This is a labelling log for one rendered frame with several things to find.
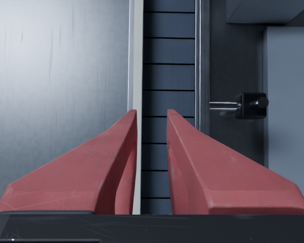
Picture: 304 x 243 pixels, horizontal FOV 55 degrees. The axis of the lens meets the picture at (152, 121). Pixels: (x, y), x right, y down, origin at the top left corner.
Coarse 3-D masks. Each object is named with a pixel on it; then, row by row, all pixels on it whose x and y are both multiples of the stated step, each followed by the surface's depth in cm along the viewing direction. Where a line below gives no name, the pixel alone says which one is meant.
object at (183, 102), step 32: (160, 0) 43; (192, 0) 43; (160, 32) 43; (192, 32) 43; (160, 64) 43; (192, 64) 43; (160, 96) 42; (192, 96) 42; (160, 128) 42; (160, 160) 42; (160, 192) 41
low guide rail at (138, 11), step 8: (136, 0) 39; (136, 8) 39; (136, 16) 39; (136, 24) 39; (136, 32) 39; (136, 40) 39; (136, 48) 39; (136, 56) 39; (136, 64) 39; (136, 72) 39; (136, 80) 39; (136, 88) 39; (136, 96) 38; (136, 104) 38; (136, 176) 38; (136, 184) 38; (136, 192) 38; (136, 200) 38; (136, 208) 38
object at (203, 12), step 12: (204, 0) 35; (204, 12) 34; (204, 24) 34; (204, 36) 34; (204, 48) 34; (204, 60) 34; (204, 72) 34; (204, 84) 34; (204, 96) 34; (204, 108) 34; (204, 120) 34; (204, 132) 34
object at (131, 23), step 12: (132, 0) 43; (132, 12) 43; (132, 24) 43; (132, 36) 43; (132, 48) 43; (132, 60) 42; (132, 72) 42; (132, 84) 42; (132, 96) 42; (132, 108) 42
